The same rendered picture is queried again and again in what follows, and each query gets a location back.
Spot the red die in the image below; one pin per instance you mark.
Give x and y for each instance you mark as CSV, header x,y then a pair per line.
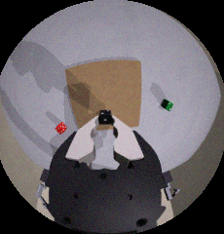
x,y
60,128

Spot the green die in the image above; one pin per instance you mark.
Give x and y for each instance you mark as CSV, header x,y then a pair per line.
x,y
166,104

